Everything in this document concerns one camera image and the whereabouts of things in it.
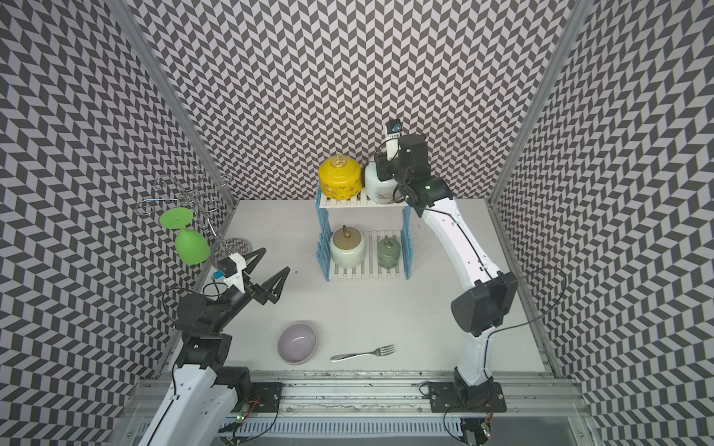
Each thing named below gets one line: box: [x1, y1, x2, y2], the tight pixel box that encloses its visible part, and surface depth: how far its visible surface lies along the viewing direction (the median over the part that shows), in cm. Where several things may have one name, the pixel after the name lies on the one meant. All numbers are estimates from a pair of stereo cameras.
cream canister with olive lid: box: [329, 224, 368, 269], surface depth 95 cm
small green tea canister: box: [377, 237, 401, 269], surface depth 96 cm
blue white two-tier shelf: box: [316, 181, 413, 282], surface depth 98 cm
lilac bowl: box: [277, 322, 318, 366], surface depth 81 cm
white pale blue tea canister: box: [365, 160, 399, 205], surface depth 78 cm
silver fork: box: [330, 343, 397, 363], surface depth 80 cm
